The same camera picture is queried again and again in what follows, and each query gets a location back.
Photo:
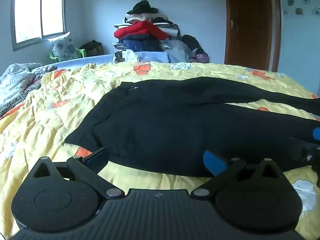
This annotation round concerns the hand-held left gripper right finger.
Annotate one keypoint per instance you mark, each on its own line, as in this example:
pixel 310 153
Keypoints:
pixel 213 163

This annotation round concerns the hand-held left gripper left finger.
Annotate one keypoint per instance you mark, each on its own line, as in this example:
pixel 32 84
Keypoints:
pixel 97 158

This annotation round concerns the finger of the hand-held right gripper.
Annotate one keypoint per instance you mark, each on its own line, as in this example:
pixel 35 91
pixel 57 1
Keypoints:
pixel 317 133

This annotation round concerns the black pants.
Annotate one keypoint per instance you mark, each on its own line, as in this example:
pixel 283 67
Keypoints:
pixel 162 130

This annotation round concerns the yellow floral bedspread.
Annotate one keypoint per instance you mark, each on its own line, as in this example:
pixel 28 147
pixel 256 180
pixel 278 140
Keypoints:
pixel 50 110

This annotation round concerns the light blue sheet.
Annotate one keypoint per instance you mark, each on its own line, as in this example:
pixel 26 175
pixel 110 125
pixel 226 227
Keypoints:
pixel 85 59

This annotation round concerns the striped cloth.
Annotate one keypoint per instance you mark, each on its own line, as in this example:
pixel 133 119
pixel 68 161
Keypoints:
pixel 15 100

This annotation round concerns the purple bag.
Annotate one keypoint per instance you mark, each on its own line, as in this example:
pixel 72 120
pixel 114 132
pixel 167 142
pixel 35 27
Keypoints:
pixel 202 58

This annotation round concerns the green plastic chair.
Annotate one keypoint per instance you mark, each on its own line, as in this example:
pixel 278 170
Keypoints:
pixel 82 52

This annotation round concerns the dark bag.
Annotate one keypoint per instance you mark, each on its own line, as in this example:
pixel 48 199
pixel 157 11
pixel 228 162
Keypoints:
pixel 91 48

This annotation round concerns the grey quilt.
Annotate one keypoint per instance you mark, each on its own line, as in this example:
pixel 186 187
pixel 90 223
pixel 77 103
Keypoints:
pixel 15 80

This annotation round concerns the floral pillow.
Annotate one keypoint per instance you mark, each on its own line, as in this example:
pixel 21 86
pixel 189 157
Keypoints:
pixel 63 47

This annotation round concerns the black backpack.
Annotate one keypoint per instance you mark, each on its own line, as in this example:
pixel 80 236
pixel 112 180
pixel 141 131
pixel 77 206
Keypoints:
pixel 191 43

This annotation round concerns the brown wooden door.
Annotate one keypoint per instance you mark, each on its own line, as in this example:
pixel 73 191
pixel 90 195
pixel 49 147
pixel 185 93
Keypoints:
pixel 250 22

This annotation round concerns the pile of clothes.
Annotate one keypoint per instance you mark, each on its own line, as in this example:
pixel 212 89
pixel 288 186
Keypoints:
pixel 142 32

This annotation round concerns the window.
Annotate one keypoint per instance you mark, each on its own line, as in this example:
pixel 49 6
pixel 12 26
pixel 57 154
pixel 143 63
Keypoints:
pixel 38 15

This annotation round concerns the flower wall sticker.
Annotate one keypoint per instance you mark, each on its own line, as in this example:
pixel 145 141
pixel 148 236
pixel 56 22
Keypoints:
pixel 298 11
pixel 290 2
pixel 316 11
pixel 285 12
pixel 306 0

